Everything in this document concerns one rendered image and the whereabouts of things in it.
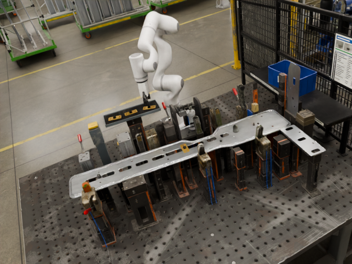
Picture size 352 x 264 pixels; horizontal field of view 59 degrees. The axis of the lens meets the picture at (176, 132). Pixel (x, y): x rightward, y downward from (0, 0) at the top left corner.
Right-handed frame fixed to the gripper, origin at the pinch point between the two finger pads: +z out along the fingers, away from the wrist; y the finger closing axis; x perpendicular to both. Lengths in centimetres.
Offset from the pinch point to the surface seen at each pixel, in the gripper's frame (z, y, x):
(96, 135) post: 11.4, 14.4, -35.1
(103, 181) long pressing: 21, 48, -26
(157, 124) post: 11.1, 11.9, 5.4
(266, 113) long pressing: 21, 1, 76
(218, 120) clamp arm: 18.6, 5.1, 43.5
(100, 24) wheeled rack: 93, -615, -196
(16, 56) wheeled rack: 93, -464, -353
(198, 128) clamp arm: 18.8, 11.4, 30.5
